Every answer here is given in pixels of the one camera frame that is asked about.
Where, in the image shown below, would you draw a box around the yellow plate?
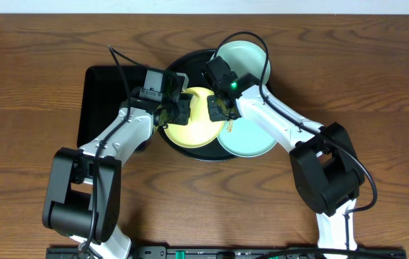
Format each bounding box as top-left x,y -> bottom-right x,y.
164,87 -> 225,148

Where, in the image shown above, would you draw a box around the green plate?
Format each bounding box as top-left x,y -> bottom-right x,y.
216,40 -> 266,79
217,118 -> 277,158

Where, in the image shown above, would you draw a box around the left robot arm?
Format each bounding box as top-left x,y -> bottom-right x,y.
42,92 -> 193,258

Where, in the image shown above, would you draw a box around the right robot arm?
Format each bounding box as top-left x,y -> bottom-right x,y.
207,72 -> 367,250

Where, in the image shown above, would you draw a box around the round black tray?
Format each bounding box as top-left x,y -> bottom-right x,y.
156,49 -> 274,162

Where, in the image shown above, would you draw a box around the black rectangular tray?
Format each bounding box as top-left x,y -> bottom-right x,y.
76,65 -> 127,147

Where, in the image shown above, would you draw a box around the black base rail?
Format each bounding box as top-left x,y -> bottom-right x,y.
45,245 -> 407,259

